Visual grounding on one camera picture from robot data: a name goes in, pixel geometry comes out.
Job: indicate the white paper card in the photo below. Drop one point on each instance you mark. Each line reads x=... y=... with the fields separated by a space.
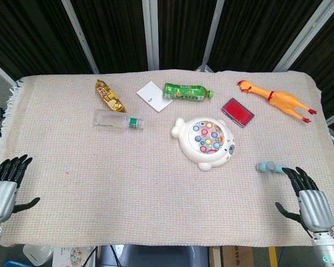
x=153 y=96

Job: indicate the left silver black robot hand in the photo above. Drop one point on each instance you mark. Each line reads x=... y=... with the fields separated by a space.
x=1 y=194

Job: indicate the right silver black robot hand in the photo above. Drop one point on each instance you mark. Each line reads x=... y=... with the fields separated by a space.
x=314 y=208

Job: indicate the printed toy packaging box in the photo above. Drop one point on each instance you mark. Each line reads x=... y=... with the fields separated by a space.
x=72 y=256

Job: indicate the beige woven tablecloth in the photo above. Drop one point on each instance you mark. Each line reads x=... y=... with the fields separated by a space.
x=100 y=180

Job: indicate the gold snack packet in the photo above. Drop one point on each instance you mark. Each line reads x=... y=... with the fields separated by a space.
x=108 y=96

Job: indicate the red ink stamp pad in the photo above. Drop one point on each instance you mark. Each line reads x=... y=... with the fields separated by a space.
x=237 y=111

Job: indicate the brown cardboard box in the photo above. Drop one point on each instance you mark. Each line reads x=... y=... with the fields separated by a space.
x=233 y=257

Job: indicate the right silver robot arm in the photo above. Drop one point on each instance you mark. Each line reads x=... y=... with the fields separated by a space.
x=325 y=250

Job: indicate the white metal frame post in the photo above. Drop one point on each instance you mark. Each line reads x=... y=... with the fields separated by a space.
x=211 y=36
x=151 y=41
x=80 y=39
x=300 y=39

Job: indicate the white plastic box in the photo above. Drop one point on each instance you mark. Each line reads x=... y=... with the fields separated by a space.
x=37 y=254

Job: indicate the green tea bottle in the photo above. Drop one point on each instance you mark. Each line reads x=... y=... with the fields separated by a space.
x=183 y=92

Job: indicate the clear plastic water bottle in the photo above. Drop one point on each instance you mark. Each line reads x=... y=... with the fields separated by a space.
x=111 y=119

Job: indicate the blue grey toy hammer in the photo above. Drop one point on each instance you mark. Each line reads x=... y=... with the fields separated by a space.
x=267 y=167

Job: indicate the yellow rubber chicken toy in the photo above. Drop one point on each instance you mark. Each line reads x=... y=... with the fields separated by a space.
x=281 y=98

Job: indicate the white bear whack-a-mole toy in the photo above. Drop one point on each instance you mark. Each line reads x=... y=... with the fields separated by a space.
x=189 y=142

